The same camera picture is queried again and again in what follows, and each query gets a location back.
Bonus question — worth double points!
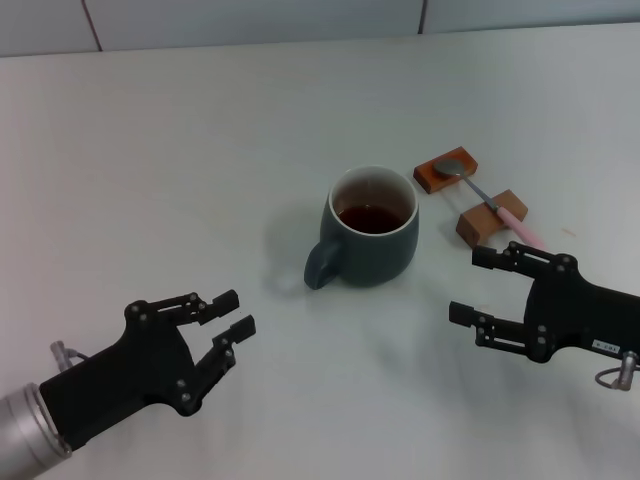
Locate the arched light wooden block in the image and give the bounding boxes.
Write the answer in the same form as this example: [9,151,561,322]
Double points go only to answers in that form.
[455,188,530,250]

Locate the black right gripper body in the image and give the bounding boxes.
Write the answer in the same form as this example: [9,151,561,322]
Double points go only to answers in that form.
[522,252,640,362]

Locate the dark brown tea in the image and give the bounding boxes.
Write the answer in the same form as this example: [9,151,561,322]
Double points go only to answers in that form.
[337,204,406,236]

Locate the flat reddish wooden block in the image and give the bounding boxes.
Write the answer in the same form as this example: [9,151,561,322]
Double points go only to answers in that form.
[412,144,480,195]

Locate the left gripper silver cable plug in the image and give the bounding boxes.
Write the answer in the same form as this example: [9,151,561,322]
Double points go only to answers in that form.
[49,341,91,374]

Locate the pink handled metal spoon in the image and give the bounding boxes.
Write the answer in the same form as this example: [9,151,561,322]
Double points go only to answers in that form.
[432,158,548,250]

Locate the dark grey ceramic mug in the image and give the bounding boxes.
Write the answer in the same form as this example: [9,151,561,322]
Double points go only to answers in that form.
[303,164,421,291]

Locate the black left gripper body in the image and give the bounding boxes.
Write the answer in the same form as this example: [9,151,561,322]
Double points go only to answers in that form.
[38,298,204,450]

